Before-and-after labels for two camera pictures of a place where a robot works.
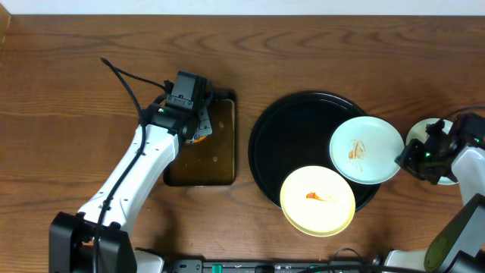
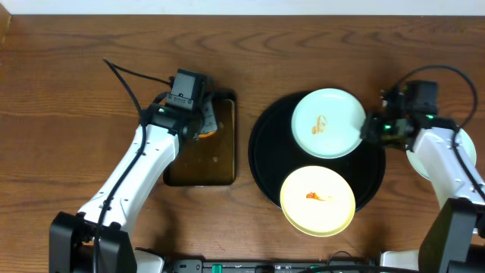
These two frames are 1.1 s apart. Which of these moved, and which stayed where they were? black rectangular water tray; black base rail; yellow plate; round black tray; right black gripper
Moved: right black gripper
Stayed: yellow plate; black base rail; round black tray; black rectangular water tray
